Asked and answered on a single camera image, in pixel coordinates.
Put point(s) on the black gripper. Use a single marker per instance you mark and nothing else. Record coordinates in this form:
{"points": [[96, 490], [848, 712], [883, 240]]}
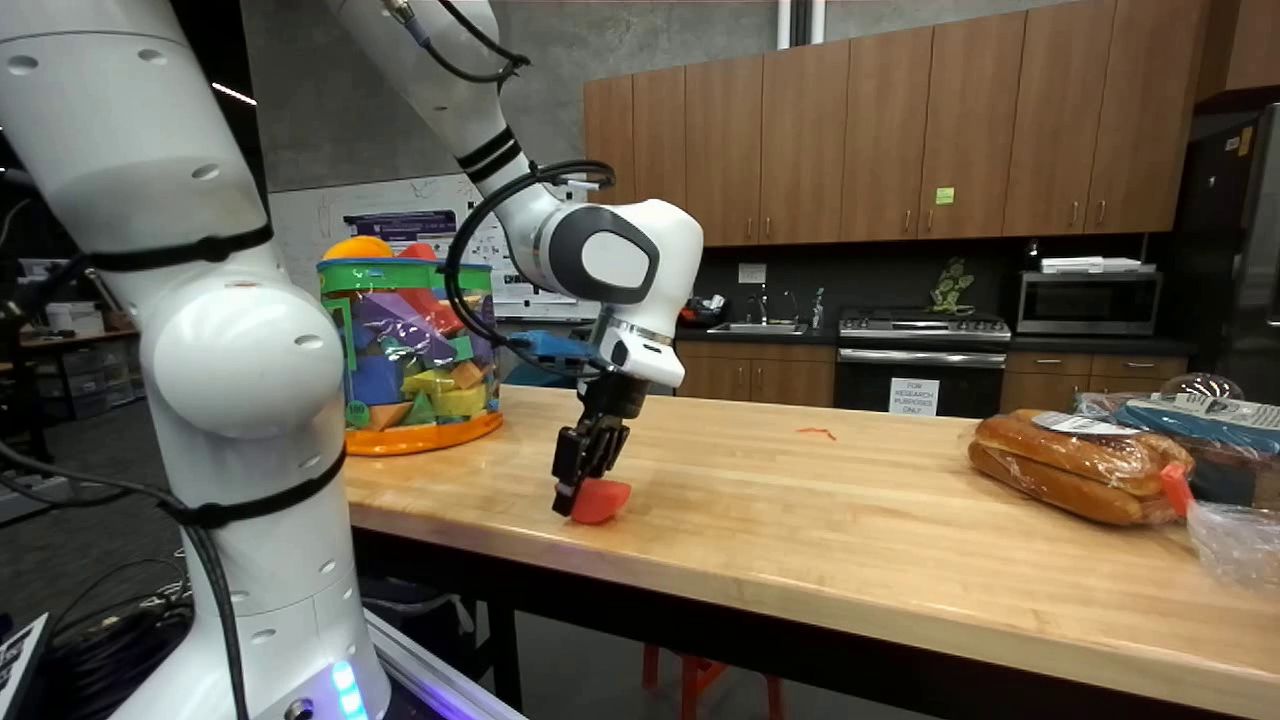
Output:
{"points": [[607, 420]]}

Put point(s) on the red semicircle foam block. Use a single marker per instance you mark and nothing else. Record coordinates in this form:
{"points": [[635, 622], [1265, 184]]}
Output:
{"points": [[600, 502]]}

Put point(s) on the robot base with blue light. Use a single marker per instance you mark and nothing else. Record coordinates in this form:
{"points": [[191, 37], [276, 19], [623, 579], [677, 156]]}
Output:
{"points": [[426, 680]]}

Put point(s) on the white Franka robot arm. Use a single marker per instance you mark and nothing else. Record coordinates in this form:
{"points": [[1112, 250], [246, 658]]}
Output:
{"points": [[202, 346]]}

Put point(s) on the crumpled clear plastic bag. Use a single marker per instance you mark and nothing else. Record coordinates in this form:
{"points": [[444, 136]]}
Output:
{"points": [[1242, 547]]}

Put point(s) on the blue chair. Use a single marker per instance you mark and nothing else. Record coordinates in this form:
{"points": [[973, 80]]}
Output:
{"points": [[553, 354]]}

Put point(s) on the wooden base cabinet wide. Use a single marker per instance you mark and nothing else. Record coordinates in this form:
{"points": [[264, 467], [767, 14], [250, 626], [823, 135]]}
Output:
{"points": [[761, 375]]}

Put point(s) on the red and silver cookware pile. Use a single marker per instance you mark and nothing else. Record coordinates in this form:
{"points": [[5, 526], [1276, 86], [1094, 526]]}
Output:
{"points": [[706, 308]]}

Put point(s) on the colourful snack jar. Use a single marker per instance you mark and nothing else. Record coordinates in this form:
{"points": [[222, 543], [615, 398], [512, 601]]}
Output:
{"points": [[406, 360]]}

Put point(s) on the steel kitchen sink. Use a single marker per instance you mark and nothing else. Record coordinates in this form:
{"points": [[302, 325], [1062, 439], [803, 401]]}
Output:
{"points": [[758, 330]]}

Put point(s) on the red rubber band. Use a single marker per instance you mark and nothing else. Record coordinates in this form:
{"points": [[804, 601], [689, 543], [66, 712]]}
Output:
{"points": [[817, 433]]}

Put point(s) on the orange plush basketball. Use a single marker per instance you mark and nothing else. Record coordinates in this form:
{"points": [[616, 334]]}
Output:
{"points": [[358, 250]]}

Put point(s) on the stainless steel stove oven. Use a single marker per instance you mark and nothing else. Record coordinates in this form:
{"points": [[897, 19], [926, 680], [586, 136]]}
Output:
{"points": [[922, 354]]}

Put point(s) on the green potted plant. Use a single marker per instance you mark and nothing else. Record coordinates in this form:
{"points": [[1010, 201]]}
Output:
{"points": [[952, 290]]}

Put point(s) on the green sticky note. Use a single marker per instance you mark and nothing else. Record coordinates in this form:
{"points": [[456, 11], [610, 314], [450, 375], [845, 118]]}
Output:
{"points": [[946, 197]]}

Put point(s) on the bagged bread loaf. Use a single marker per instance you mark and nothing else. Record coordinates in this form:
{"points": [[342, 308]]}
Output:
{"points": [[1066, 467]]}

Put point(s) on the wooden base cabinet narrow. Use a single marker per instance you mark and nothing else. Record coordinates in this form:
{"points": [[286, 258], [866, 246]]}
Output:
{"points": [[1094, 383]]}

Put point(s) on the stainless microwave oven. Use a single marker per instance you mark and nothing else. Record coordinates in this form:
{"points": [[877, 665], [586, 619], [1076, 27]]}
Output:
{"points": [[1085, 301]]}

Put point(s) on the zebra striped item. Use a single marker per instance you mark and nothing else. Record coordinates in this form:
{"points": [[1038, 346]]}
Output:
{"points": [[1200, 389]]}

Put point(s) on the flat blue box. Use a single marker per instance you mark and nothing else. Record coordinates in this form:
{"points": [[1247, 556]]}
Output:
{"points": [[1204, 425]]}

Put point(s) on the stainless steel refrigerator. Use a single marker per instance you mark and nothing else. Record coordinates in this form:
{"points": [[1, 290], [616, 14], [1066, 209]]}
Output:
{"points": [[1234, 240]]}

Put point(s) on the small wooden cabinet over fridge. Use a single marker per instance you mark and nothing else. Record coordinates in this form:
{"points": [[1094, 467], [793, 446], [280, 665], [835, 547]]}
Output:
{"points": [[1254, 40]]}

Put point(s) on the white wall plate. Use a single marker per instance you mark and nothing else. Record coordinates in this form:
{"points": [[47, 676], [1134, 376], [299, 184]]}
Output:
{"points": [[755, 274]]}

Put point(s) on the long wooden wall cabinet row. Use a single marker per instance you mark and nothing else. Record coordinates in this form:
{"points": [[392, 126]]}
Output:
{"points": [[866, 135]]}

